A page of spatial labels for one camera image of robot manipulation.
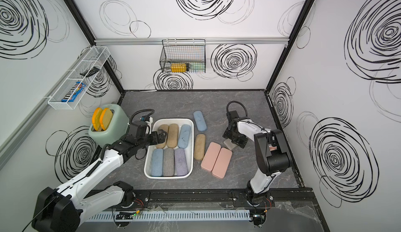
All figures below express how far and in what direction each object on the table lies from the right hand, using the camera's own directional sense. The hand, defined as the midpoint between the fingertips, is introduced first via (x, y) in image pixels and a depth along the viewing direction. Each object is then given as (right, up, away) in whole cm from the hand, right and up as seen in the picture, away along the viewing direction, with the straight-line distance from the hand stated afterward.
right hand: (234, 140), depth 93 cm
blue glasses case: (-21, +11, +6) cm, 24 cm away
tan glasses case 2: (-42, +7, +4) cm, 43 cm away
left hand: (-42, +6, -10) cm, 44 cm away
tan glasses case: (-21, -3, -5) cm, 22 cm away
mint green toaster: (-64, +8, -12) cm, 65 cm away
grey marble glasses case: (-4, -1, -6) cm, 7 cm away
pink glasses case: (-15, -7, -8) cm, 18 cm away
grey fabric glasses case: (-37, -9, -12) cm, 40 cm away
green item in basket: (-22, +43, -6) cm, 48 cm away
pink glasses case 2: (-8, -10, -10) cm, 16 cm away
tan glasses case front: (-37, +3, -1) cm, 37 cm away
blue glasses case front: (-30, +2, -1) cm, 30 cm away
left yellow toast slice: (-73, +15, -15) cm, 76 cm away
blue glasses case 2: (-43, -9, -11) cm, 46 cm away
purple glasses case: (-30, -9, -11) cm, 34 cm away
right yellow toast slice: (-70, +14, -13) cm, 72 cm away
